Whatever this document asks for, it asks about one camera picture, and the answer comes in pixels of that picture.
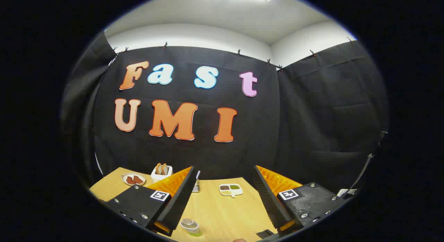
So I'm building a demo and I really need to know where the clear plastic juice bottle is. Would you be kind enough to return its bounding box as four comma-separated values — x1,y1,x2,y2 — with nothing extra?
180,218,203,237

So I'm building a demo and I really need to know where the white toaster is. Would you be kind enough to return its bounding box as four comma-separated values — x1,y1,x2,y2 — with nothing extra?
151,165,173,183

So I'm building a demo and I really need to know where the white oval plate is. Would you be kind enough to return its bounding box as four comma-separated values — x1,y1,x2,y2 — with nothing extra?
121,173,146,186

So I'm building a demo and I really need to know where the black backdrop cloth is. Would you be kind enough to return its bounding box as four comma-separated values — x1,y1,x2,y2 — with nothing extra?
61,30,391,201

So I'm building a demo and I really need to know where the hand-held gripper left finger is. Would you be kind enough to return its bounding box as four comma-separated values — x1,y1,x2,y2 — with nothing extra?
103,166,198,237

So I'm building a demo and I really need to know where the wooden table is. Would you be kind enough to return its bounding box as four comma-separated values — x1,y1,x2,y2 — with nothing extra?
89,167,283,242

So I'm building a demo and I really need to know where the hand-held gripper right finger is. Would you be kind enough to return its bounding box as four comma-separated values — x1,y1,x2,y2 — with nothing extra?
252,165,348,236

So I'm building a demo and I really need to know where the white divided dish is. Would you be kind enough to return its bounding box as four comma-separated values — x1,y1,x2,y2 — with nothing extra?
219,184,243,198

